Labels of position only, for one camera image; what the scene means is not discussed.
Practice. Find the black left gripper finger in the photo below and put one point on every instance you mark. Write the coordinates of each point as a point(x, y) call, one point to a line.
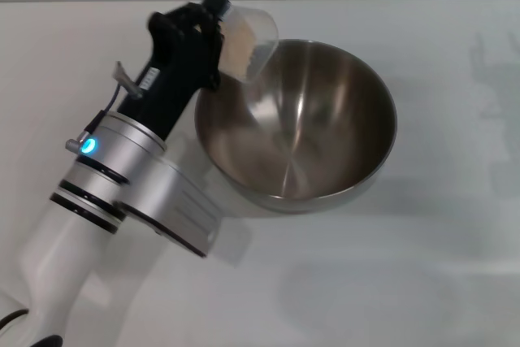
point(212, 50)
point(215, 3)

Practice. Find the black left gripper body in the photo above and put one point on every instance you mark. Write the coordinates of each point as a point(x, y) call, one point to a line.
point(170, 79)

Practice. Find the white rice grains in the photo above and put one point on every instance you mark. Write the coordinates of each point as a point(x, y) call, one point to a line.
point(237, 52)

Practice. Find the clear plastic measuring cup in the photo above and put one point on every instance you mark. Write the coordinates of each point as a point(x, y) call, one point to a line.
point(260, 26)

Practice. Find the stainless steel mixing bowl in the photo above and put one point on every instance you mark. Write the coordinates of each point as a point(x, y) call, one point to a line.
point(325, 127)

